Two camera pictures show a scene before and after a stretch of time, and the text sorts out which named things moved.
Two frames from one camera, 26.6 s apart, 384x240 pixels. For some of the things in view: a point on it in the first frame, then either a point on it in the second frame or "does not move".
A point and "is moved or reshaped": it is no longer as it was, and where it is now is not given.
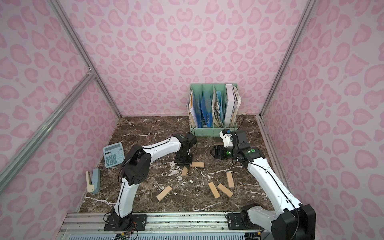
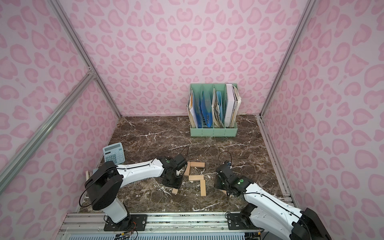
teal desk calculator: x=113 y=155 does not move
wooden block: x=197 y=164 does not move
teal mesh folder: x=218 y=95 does not move
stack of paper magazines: x=238 y=97 does not move
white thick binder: x=230 y=103 does not move
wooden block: x=214 y=189 to x=203 y=187
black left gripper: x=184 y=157 to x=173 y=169
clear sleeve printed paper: x=192 y=111 does not move
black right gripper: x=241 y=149 to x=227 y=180
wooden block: x=230 y=179 is moved or reshaped
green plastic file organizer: x=213 y=107 does not move
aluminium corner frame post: x=304 y=18 does not move
